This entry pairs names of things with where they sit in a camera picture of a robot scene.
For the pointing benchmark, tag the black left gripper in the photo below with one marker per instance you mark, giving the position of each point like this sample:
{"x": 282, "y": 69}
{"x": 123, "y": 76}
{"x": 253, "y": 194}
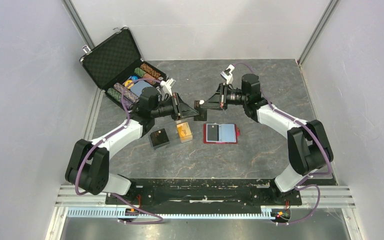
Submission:
{"x": 180, "y": 109}

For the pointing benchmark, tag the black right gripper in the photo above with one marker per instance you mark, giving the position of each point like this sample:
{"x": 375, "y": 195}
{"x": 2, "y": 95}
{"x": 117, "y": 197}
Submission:
{"x": 219, "y": 100}

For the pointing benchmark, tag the black credit card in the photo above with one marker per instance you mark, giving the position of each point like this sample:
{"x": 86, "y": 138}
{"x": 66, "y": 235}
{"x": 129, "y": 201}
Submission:
{"x": 202, "y": 113}
{"x": 212, "y": 132}

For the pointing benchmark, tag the red leather card holder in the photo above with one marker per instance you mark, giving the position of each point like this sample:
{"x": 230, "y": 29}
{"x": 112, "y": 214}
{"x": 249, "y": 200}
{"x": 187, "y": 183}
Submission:
{"x": 228, "y": 133}

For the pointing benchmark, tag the clear plastic card box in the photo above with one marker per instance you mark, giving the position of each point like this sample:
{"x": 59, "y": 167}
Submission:
{"x": 172, "y": 133}

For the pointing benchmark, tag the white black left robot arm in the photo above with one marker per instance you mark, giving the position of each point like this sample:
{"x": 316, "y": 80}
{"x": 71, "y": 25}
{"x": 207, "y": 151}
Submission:
{"x": 89, "y": 165}

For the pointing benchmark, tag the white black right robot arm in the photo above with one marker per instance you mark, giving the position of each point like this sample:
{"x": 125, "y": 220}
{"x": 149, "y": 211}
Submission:
{"x": 309, "y": 150}

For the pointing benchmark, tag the orange card stack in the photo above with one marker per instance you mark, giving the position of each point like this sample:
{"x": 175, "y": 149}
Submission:
{"x": 184, "y": 132}

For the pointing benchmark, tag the black card stack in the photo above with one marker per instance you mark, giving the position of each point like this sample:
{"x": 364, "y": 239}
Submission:
{"x": 159, "y": 138}

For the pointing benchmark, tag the blue playing card deck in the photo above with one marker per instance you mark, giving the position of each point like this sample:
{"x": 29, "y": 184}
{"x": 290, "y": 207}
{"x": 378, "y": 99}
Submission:
{"x": 138, "y": 87}

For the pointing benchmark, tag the red poker chip row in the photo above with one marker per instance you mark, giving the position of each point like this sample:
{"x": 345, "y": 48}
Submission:
{"x": 149, "y": 78}

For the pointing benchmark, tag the brown poker chip row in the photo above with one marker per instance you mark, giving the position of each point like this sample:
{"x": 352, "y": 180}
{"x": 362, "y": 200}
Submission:
{"x": 150, "y": 70}

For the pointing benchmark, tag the green purple poker chip row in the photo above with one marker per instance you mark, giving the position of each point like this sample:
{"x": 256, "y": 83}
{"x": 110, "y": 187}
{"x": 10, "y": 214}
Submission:
{"x": 117, "y": 97}

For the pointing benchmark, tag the purple grey poker chip row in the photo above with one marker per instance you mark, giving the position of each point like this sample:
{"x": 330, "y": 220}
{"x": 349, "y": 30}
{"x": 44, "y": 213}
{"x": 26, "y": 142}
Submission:
{"x": 126, "y": 93}

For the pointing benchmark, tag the blue dealer chip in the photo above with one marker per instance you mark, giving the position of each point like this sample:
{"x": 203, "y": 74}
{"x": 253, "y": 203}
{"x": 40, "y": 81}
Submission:
{"x": 134, "y": 78}

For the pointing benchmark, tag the yellow dealer chip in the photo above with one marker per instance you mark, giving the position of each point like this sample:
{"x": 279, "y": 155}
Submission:
{"x": 128, "y": 84}

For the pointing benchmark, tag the black aluminium poker chip case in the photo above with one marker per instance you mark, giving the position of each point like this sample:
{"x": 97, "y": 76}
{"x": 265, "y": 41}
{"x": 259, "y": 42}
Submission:
{"x": 114, "y": 61}

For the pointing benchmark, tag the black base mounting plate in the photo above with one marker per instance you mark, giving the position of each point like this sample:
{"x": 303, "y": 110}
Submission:
{"x": 208, "y": 195}

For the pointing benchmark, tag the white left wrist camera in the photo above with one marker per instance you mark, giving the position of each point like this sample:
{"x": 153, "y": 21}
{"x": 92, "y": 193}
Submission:
{"x": 166, "y": 86}

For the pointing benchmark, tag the aluminium slotted rail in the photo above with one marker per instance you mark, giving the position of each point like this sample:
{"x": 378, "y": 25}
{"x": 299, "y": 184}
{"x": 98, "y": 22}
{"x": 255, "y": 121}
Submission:
{"x": 126, "y": 213}

